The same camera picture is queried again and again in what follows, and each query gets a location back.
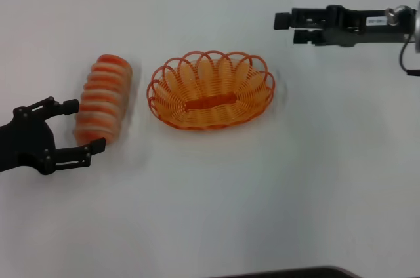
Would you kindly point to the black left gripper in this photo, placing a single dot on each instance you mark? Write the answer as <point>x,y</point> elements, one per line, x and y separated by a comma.
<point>26,143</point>

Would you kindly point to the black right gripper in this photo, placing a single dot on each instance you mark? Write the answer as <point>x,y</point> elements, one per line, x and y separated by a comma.
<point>348,29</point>

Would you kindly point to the orange striped bread roll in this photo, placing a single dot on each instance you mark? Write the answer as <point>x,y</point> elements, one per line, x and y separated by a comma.
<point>103,101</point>

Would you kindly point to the orange woven plastic basket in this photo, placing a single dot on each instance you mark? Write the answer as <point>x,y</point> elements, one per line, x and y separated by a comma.
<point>210,102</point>

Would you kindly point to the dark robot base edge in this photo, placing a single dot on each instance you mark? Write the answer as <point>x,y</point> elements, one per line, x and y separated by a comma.
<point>311,273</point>

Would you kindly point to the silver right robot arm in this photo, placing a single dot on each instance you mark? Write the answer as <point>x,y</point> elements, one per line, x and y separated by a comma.
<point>417,29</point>

